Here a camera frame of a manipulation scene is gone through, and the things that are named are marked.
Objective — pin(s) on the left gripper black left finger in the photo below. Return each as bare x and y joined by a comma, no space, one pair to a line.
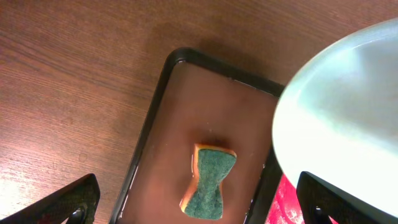
75,203

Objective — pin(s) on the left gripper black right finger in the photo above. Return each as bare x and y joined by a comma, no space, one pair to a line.
321,202

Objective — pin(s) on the light blue plate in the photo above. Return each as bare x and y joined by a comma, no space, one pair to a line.
337,117

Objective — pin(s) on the green and yellow sponge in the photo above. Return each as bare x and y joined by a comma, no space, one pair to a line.
203,198

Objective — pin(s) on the red plastic tray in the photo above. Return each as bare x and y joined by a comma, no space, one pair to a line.
285,208

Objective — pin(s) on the brown tray with black rim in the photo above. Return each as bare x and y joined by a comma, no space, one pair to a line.
202,100

